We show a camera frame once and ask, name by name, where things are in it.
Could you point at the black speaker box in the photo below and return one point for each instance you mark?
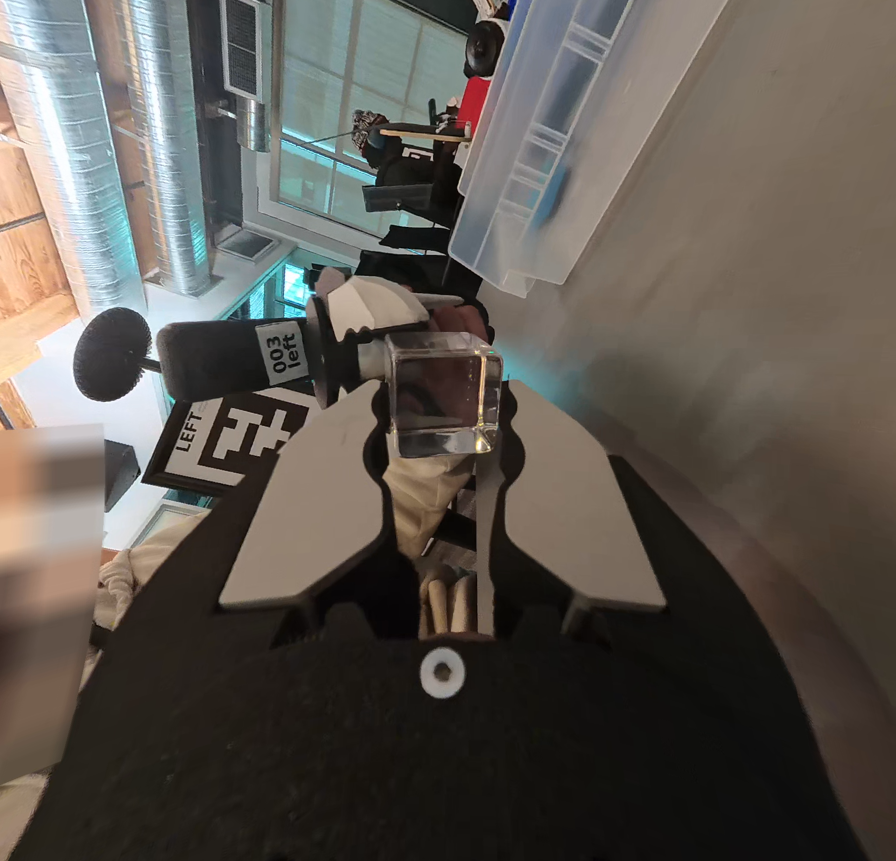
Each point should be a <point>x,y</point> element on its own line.
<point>120,476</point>

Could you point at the red storage bin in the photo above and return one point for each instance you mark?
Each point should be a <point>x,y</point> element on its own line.
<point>476,101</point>

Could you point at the wide silver ventilation duct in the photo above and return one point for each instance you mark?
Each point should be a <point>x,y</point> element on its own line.
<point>63,139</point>

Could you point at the person's left hand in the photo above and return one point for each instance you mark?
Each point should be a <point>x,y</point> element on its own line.
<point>455,323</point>

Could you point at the clear plastic organizer box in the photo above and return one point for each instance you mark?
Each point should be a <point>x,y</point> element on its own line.
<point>532,174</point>

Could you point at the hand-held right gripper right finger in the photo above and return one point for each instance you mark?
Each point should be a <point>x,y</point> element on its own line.
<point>581,518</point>

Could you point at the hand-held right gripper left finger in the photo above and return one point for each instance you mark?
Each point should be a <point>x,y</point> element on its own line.
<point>308,511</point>

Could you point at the clear acrylic cube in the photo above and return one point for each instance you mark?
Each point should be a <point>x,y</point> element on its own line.
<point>441,399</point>

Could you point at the white air vent grille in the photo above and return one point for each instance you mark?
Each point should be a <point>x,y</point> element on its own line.
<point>241,41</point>

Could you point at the grey desk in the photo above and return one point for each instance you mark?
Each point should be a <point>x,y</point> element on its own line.
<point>700,315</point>

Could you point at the person's cream hoodie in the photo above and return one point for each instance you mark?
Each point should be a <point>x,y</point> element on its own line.
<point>140,574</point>

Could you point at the light wooden board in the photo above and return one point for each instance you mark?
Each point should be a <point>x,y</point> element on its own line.
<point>420,131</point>

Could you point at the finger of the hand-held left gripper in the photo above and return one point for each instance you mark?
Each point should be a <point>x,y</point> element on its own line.
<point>371,360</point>
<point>378,308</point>

